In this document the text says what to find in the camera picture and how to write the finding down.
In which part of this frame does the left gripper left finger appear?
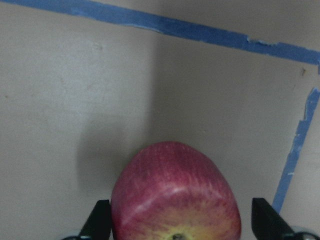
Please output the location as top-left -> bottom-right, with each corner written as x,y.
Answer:
79,200 -> 112,240

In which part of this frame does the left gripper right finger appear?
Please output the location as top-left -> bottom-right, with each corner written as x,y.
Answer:
251,197 -> 295,240

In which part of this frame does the red yellow apple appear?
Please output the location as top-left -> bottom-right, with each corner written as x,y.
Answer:
111,141 -> 242,240

